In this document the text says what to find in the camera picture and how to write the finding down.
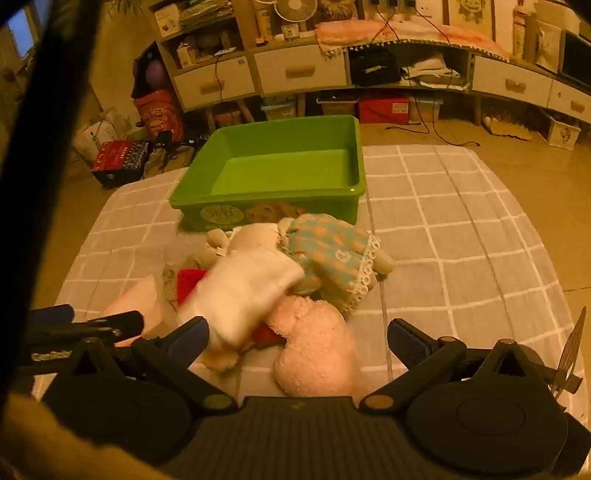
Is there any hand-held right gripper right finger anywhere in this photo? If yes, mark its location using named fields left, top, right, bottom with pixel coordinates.
left=359, top=318, right=548, bottom=415

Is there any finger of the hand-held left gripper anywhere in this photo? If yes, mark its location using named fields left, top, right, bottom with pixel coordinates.
left=28, top=311, right=145, bottom=344
left=27, top=304, right=75, bottom=329

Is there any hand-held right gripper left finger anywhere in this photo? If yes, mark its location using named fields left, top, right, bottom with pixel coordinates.
left=44, top=316, right=239, bottom=415

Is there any pink white cloth item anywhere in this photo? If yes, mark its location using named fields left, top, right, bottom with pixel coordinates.
left=99, top=274, right=178, bottom=347

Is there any white plush toy red scarf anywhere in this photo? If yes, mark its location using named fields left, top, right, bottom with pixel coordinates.
left=175, top=246, right=306, bottom=370

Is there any pink plush toy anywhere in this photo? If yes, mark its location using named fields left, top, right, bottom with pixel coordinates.
left=270, top=295, right=370, bottom=398

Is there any rabbit doll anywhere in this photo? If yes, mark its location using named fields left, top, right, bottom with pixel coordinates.
left=199, top=213, right=396, bottom=319

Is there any green plastic bin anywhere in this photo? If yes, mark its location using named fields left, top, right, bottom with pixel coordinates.
left=168, top=114, right=368, bottom=232

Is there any grey checked blanket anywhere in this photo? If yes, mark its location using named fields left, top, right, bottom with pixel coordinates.
left=32, top=144, right=589, bottom=416

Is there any grey metal piece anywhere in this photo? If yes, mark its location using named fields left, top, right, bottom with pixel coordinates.
left=551, top=306, right=587, bottom=398

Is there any red and black box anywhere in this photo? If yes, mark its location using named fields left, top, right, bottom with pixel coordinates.
left=91, top=140, right=151, bottom=188

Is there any white plastic bag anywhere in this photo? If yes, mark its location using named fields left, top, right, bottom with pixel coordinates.
left=74, top=108, right=130, bottom=162

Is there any red round gift tin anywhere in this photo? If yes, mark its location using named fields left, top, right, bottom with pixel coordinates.
left=134, top=90, right=183, bottom=139

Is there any clear storage box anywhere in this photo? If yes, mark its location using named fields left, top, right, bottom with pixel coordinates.
left=318, top=97, right=358, bottom=116
left=409, top=97, right=441, bottom=123
left=261, top=99, right=298, bottom=121

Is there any egg carton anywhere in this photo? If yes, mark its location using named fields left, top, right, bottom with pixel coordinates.
left=481, top=113, right=536, bottom=140

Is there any purple ball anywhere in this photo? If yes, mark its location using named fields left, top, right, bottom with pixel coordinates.
left=145, top=62, right=168, bottom=88

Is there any white cabinet drawer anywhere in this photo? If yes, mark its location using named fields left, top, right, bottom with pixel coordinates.
left=173, top=58, right=256, bottom=112
left=254, top=46, right=348, bottom=96
left=549, top=80, right=591, bottom=123
left=472, top=55, right=553, bottom=103

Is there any white printed box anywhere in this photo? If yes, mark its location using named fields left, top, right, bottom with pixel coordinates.
left=538, top=111, right=583, bottom=149

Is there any black cloth bag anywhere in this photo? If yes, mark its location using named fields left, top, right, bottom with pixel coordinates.
left=131, top=41, right=171, bottom=100

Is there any pile of folded clothes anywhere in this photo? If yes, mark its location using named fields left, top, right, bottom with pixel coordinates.
left=402, top=53, right=469, bottom=90

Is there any long beige cabinet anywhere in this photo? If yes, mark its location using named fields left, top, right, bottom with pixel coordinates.
left=150, top=0, right=591, bottom=134

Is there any pink fringed runner cloth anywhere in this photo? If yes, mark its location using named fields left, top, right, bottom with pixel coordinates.
left=315, top=16, right=511, bottom=61

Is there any stack of papers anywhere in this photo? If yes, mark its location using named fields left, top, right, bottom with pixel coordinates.
left=180, top=0, right=234, bottom=28

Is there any black screen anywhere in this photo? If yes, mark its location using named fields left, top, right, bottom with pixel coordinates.
left=561, top=32, right=591, bottom=88

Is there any white electric fan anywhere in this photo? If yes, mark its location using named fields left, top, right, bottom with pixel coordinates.
left=272, top=0, right=319, bottom=24

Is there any dark strap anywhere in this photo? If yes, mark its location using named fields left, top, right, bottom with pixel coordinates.
left=0, top=0, right=116, bottom=416

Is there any black cable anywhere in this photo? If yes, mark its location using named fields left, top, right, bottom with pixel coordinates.
left=213, top=48, right=232, bottom=102

